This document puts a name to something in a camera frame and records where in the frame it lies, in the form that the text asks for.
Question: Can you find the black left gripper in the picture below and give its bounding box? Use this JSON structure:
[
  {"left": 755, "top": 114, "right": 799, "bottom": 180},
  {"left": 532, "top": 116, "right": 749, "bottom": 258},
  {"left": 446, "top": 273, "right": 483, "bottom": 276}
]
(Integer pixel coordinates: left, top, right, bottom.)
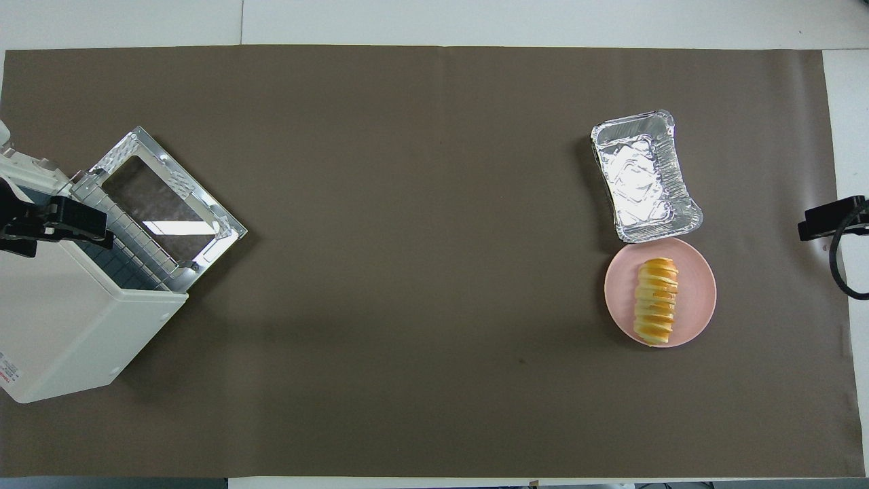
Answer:
[{"left": 0, "top": 182, "right": 115, "bottom": 257}]

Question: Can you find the sliced yellow bread loaf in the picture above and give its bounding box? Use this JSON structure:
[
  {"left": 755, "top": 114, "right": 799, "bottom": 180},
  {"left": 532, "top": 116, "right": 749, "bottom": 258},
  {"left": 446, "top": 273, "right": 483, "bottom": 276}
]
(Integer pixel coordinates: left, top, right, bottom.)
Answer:
[{"left": 633, "top": 257, "right": 680, "bottom": 346}]

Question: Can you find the aluminium foil tray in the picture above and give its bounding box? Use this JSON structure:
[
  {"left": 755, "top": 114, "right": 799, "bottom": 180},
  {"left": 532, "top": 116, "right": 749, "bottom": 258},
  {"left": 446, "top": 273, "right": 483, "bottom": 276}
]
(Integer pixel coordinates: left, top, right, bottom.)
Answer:
[{"left": 591, "top": 110, "right": 704, "bottom": 244}]

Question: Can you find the cream toaster oven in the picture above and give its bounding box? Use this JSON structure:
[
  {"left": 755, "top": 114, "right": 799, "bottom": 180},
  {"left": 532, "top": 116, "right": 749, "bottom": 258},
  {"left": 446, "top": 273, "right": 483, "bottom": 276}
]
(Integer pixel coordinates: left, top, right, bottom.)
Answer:
[{"left": 0, "top": 177, "right": 189, "bottom": 403}]

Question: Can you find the pink round plate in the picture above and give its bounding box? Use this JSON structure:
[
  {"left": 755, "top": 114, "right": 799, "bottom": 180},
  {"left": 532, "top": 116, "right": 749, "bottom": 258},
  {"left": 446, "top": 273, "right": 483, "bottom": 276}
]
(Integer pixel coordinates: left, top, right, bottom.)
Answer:
[{"left": 604, "top": 237, "right": 717, "bottom": 349}]

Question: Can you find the brown paper table mat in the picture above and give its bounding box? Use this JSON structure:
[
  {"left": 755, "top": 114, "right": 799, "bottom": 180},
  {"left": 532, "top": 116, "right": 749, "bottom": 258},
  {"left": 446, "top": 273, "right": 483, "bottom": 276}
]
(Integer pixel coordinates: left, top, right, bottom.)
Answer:
[{"left": 0, "top": 45, "right": 864, "bottom": 478}]

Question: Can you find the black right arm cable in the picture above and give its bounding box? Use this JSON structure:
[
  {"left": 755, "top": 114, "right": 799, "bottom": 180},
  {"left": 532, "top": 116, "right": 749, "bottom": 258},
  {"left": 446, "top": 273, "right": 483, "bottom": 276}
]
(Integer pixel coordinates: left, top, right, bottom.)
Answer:
[{"left": 830, "top": 204, "right": 869, "bottom": 301}]

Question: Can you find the metal wire oven rack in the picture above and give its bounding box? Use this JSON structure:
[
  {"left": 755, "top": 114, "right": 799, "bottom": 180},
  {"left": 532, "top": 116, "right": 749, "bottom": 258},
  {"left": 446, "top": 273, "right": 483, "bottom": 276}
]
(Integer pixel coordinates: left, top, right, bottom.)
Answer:
[{"left": 71, "top": 178, "right": 187, "bottom": 291}]

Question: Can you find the glass oven door, metal frame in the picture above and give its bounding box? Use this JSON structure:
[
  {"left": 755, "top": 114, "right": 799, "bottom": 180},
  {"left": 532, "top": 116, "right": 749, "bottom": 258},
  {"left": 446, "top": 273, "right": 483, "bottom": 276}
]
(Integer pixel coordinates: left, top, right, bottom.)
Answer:
[{"left": 88, "top": 126, "right": 248, "bottom": 272}]

